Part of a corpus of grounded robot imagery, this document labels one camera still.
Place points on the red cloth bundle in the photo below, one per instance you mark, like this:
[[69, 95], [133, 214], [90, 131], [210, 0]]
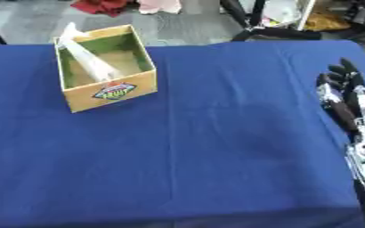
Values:
[[101, 6]]

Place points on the black tripod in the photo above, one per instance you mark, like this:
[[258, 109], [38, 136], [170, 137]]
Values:
[[258, 23]]

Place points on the white plastic bottle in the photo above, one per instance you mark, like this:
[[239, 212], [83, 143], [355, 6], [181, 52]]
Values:
[[87, 56]]

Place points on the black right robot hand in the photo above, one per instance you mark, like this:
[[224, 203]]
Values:
[[346, 102]]

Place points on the tan cardboard box green inside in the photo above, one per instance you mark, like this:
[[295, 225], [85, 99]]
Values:
[[108, 89]]

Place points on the pink cloth bundle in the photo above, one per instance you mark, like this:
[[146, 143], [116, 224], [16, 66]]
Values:
[[159, 6]]

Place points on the yellow bag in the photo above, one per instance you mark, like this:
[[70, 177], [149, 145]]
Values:
[[326, 19]]

